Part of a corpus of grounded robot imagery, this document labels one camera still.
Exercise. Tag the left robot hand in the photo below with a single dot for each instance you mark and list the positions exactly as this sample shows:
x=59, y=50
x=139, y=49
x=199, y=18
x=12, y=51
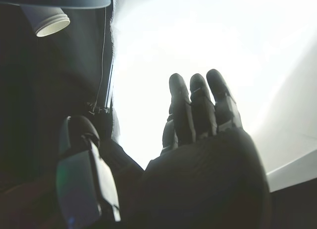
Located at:
x=198, y=189

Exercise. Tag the white paper cup blue triangles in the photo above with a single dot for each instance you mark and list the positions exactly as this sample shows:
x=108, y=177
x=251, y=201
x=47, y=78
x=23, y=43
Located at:
x=47, y=20

